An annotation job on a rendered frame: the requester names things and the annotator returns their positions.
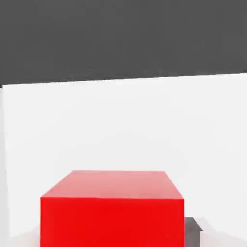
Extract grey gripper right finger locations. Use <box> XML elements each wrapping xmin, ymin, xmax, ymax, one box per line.
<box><xmin>184</xmin><ymin>216</ymin><xmax>239</xmax><ymax>247</ymax></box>

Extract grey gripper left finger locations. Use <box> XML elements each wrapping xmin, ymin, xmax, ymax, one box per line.
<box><xmin>8</xmin><ymin>224</ymin><xmax>41</xmax><ymax>247</ymax></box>

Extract small red cube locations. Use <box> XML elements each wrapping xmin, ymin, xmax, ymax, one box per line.
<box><xmin>40</xmin><ymin>170</ymin><xmax>185</xmax><ymax>247</ymax></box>

